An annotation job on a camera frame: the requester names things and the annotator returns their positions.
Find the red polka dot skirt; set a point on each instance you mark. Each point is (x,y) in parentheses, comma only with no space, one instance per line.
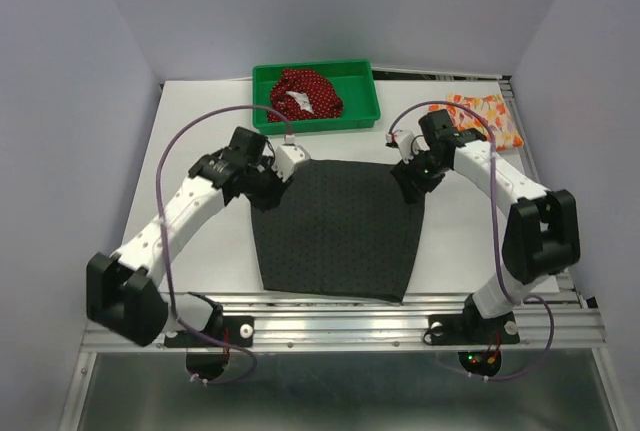
(303,94)

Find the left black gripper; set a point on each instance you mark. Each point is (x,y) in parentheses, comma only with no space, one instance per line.
(273,198)

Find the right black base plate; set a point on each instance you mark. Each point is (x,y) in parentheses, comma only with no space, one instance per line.
(457,330)

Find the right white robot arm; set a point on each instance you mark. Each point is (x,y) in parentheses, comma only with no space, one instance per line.
(541,238)

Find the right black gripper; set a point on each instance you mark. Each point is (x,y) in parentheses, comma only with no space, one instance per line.
(411,194)

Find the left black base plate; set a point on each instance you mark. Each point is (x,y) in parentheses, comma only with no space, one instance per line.
(236,330)

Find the aluminium rail frame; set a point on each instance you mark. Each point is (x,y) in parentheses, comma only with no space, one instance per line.
(358,365)

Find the green plastic tray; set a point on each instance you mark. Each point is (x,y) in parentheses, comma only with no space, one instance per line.
(352,80)

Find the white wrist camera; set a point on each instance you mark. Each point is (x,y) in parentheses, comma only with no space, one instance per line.
(287,159)
(406,142)

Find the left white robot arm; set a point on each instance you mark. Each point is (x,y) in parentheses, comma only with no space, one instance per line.
(122,288)

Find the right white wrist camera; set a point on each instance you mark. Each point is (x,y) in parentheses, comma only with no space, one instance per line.
(406,142)

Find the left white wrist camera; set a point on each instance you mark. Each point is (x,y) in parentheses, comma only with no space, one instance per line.
(287,159)

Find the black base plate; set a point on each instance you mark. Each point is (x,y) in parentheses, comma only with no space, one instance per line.
(457,330)
(236,330)

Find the folded orange floral skirt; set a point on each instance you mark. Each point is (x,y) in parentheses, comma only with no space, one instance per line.
(494,111)

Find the dark grey dotted skirt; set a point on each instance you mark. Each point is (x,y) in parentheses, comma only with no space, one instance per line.
(342,229)

